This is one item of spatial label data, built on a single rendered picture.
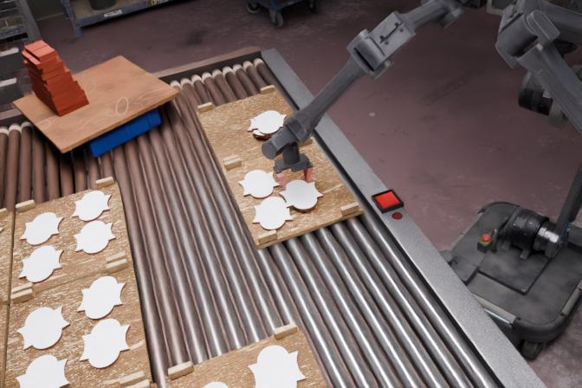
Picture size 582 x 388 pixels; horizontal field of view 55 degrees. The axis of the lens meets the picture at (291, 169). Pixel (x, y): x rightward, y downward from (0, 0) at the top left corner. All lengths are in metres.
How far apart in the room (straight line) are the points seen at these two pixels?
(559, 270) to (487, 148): 1.18
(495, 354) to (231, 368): 0.63
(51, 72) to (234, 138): 0.71
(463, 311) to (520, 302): 0.94
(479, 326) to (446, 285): 0.14
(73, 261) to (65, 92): 0.75
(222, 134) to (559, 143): 2.22
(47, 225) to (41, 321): 0.40
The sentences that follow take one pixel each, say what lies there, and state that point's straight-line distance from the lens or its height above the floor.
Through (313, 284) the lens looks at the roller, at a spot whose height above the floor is 0.92.
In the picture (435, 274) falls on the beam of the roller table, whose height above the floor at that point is 0.91.
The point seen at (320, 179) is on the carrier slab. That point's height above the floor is 0.94.
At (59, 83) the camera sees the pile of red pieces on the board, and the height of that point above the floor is 1.17.
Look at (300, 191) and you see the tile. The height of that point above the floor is 0.96.
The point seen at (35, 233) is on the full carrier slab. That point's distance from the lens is 1.96.
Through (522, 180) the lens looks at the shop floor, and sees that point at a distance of 3.36.
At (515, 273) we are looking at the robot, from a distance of 2.51.
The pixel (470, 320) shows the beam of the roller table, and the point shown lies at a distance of 1.51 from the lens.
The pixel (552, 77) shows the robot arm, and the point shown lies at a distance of 1.25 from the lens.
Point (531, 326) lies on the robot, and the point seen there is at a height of 0.24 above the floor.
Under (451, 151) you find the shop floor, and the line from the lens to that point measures 3.50.
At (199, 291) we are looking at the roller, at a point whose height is 0.92.
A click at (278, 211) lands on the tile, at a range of 1.73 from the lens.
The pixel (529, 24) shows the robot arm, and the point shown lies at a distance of 1.24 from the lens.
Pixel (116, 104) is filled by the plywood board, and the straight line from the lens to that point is 2.28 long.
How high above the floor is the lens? 2.13
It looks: 39 degrees down
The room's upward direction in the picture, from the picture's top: 8 degrees counter-clockwise
